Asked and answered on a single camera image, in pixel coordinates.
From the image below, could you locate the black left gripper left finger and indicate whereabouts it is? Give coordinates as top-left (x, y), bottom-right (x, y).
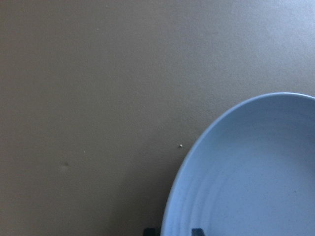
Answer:
top-left (143, 228), bottom-right (156, 236)

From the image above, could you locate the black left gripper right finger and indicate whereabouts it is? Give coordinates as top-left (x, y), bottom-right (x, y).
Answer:
top-left (191, 228), bottom-right (205, 236)

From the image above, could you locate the blue round plate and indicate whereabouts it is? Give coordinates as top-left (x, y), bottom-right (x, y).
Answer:
top-left (160, 92), bottom-right (315, 236)

